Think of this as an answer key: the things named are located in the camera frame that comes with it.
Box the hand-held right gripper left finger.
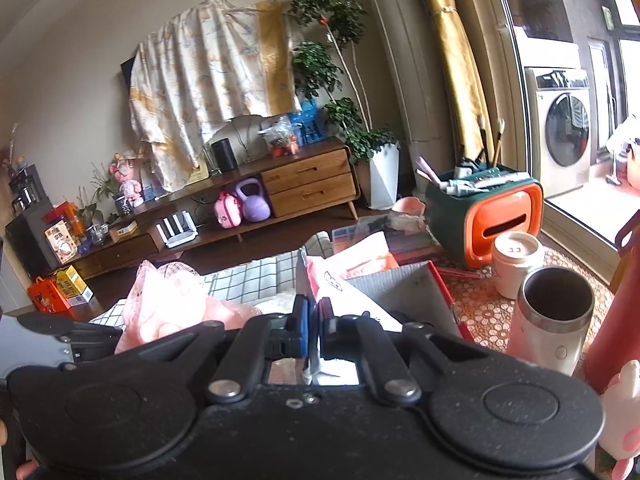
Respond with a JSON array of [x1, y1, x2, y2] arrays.
[[115, 294, 317, 406]]

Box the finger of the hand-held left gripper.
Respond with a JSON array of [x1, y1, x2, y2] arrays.
[[17, 311, 124, 344], [61, 339, 120, 364]]

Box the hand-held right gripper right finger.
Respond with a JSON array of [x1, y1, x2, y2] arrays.
[[317, 297, 502, 407]]

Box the pink white plastic bag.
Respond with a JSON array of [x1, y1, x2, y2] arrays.
[[299, 247, 403, 386]]

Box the pink mesh bath pouf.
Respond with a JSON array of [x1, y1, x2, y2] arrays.
[[115, 260, 261, 353]]

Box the red cardboard box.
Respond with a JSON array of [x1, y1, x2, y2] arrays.
[[345, 260, 476, 343]]

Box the yellow gift box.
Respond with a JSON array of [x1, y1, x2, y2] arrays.
[[52, 265, 94, 305]]

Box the red gift bag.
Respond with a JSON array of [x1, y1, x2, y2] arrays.
[[27, 276, 72, 315]]

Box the pink white paper packet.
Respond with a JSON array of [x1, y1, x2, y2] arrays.
[[330, 232, 401, 281]]

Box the white orange snack box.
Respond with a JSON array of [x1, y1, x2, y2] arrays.
[[44, 220, 81, 265]]

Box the clear compartment box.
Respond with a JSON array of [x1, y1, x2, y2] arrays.
[[331, 221, 388, 255]]

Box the small wooden box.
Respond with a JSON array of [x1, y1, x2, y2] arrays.
[[109, 220, 138, 242]]

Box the black cabinet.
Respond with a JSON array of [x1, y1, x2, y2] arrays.
[[5, 197, 61, 271]]

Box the dark book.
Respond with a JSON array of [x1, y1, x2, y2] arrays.
[[385, 227, 443, 263]]

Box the potted plant in vase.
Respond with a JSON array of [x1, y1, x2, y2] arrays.
[[90, 162, 132, 218]]

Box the white router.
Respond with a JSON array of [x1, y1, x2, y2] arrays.
[[156, 211, 198, 248]]

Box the purple kettlebell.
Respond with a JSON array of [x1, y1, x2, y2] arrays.
[[235, 177, 272, 222]]

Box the wooden TV cabinet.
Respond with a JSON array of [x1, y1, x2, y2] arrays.
[[65, 135, 360, 281]]

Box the pink doll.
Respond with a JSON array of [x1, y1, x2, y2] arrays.
[[110, 152, 143, 206]]

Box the pink bowl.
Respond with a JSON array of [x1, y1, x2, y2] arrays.
[[391, 196, 427, 217]]

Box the patterned lace table mat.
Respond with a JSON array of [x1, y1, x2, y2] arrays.
[[435, 245, 618, 381]]

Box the black coffee maker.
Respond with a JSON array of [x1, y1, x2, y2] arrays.
[[9, 164, 41, 213]]

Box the blue toy box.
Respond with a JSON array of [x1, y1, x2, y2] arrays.
[[137, 157, 166, 198]]

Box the dried flower arrangement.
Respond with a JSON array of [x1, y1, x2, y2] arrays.
[[0, 122, 28, 173]]

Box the pink tube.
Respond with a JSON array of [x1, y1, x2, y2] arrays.
[[415, 156, 443, 186]]

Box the black speaker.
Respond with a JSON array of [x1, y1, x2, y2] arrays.
[[211, 137, 238, 173]]

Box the clear bag of toys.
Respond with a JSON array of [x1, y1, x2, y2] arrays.
[[259, 116, 300, 158]]

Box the white lidded cup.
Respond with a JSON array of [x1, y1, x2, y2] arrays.
[[491, 231, 546, 301]]

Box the orange green desk organizer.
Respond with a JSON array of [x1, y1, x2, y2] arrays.
[[425, 170, 544, 271]]

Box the white steel tumbler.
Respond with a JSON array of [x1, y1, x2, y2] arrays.
[[505, 266, 596, 377]]

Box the makeup brush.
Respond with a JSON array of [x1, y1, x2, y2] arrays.
[[491, 118, 507, 168], [475, 116, 490, 166]]

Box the floral patterned sheet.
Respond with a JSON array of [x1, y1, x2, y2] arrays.
[[129, 0, 303, 193]]

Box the beige standing air conditioner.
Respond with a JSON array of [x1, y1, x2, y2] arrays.
[[357, 0, 453, 161]]

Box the red water bottle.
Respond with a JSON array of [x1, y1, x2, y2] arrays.
[[584, 200, 640, 396]]

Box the yellow curtain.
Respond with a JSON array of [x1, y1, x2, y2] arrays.
[[415, 0, 488, 161]]

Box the white pink rabbit plush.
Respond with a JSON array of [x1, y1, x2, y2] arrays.
[[597, 359, 640, 480]]

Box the white washing machine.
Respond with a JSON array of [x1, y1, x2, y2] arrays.
[[525, 67, 593, 200]]

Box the potted tree in white pot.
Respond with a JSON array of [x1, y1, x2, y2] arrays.
[[289, 0, 401, 211]]

